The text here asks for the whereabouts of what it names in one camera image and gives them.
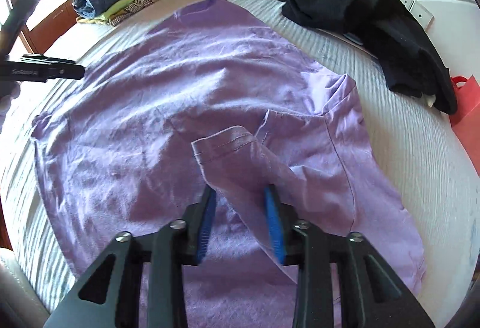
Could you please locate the purple printed t-shirt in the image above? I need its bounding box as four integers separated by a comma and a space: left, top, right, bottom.
32, 0, 425, 327

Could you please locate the left white gloved hand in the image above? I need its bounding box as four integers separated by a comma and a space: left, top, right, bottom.
0, 81, 20, 116

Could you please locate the folded patterned brown garment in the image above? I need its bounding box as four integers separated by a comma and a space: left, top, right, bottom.
106, 0, 160, 27

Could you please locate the beige leather seat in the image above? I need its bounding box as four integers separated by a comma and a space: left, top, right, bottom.
0, 248, 50, 327

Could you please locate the white blue floral bedsheet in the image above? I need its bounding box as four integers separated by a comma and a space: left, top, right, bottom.
1, 0, 479, 327

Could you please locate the pink paper bag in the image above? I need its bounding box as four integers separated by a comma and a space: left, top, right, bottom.
450, 76, 480, 173

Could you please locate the black garment pile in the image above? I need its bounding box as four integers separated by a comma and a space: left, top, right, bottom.
281, 0, 457, 115

